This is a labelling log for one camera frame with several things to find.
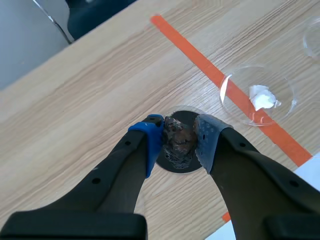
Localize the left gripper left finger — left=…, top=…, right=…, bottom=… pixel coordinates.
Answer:
left=0, top=114, right=164, bottom=240

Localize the dark blue chair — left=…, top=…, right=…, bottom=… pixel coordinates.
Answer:
left=65, top=0, right=139, bottom=41

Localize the clear glass dish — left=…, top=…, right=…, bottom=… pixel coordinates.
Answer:
left=301, top=15, right=320, bottom=61
left=218, top=65, right=298, bottom=127

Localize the glass dish with black powder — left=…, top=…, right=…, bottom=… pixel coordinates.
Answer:
left=154, top=104, right=204, bottom=175

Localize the white lump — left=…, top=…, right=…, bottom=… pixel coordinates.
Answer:
left=248, top=84, right=282, bottom=112

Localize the white sheet of paper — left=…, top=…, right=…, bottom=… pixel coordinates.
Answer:
left=204, top=152, right=320, bottom=240

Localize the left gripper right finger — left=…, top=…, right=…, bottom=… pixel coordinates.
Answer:
left=194, top=114, right=320, bottom=240

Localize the small dark stone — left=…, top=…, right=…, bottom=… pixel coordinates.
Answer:
left=161, top=115, right=198, bottom=170

